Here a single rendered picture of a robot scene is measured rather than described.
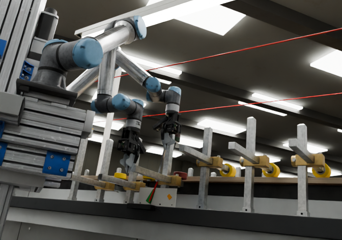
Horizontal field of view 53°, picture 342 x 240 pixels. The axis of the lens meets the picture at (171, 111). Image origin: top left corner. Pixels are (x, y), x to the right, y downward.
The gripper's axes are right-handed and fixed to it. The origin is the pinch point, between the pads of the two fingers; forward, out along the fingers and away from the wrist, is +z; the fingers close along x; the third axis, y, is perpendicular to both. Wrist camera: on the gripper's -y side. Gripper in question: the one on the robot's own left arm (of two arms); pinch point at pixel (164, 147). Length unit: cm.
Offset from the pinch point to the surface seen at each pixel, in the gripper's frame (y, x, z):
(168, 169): -3.7, 10.8, 9.5
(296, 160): 68, 10, 6
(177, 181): 3.6, 10.7, 16.6
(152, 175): 0.1, -7.6, 16.6
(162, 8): -50, 39, -134
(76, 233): -93, 32, 52
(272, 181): 51, 27, 12
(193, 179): 3.7, 27.2, 12.0
